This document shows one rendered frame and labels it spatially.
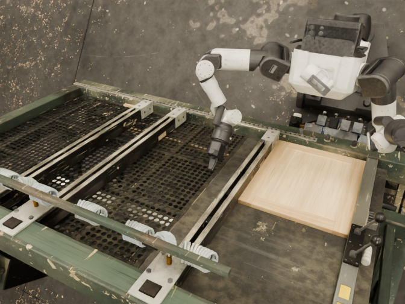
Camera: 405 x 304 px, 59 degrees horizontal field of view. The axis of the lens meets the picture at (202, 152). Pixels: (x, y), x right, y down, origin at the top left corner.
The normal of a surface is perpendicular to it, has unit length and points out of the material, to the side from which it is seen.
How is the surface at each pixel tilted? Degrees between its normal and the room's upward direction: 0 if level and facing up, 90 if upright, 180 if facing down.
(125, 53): 0
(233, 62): 34
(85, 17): 0
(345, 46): 23
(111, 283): 58
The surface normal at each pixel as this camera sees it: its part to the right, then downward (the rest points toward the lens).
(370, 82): -0.69, 0.61
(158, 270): 0.01, -0.85
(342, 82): -0.45, 0.32
